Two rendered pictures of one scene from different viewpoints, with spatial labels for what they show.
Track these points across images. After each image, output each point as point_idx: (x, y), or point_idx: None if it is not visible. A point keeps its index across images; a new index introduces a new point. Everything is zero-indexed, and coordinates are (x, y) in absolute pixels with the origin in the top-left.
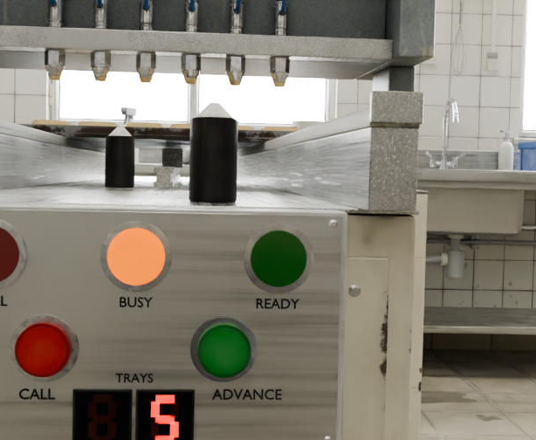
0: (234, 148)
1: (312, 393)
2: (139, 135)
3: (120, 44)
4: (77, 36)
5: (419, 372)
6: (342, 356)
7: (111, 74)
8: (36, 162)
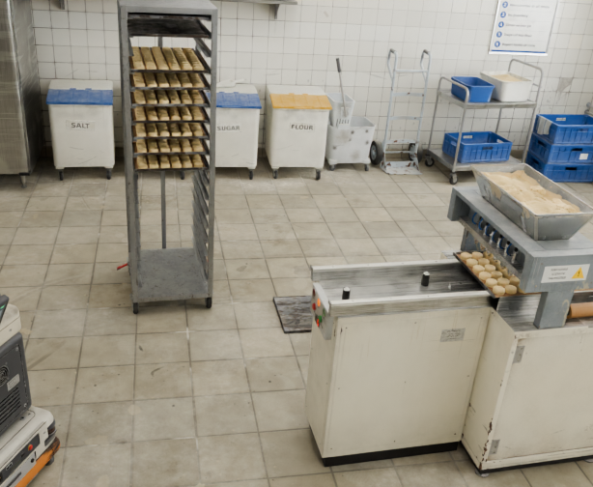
0: (345, 295)
1: (324, 330)
2: (468, 271)
3: (482, 243)
4: (476, 235)
5: (501, 381)
6: (325, 329)
7: None
8: (413, 271)
